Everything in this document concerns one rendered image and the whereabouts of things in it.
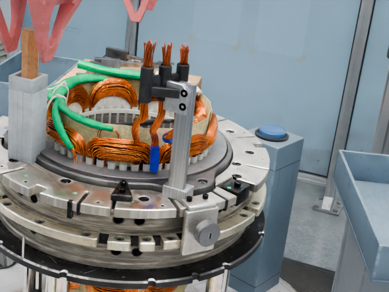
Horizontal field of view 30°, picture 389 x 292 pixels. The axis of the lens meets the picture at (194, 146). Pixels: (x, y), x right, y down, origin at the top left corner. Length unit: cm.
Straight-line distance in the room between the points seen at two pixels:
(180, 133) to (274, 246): 48
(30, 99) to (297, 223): 244
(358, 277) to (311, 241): 210
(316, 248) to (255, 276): 182
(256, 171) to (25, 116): 25
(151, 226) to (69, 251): 9
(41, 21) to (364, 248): 41
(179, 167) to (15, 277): 52
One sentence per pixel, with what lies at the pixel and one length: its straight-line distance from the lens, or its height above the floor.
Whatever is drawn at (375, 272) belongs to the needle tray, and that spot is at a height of 103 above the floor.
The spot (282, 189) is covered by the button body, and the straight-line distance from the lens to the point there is 108.
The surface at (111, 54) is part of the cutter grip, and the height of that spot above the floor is 108.
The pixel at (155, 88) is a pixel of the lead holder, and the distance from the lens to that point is 66.
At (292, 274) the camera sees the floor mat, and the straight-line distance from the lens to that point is 271.
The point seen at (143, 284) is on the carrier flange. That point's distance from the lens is 71.
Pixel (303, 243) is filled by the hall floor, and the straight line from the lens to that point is 295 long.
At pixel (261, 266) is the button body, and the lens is 111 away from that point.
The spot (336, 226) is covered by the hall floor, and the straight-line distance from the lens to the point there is 313.
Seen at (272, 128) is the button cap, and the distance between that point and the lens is 106.
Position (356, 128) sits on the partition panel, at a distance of 313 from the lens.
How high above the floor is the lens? 141
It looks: 22 degrees down
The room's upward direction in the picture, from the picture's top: 7 degrees clockwise
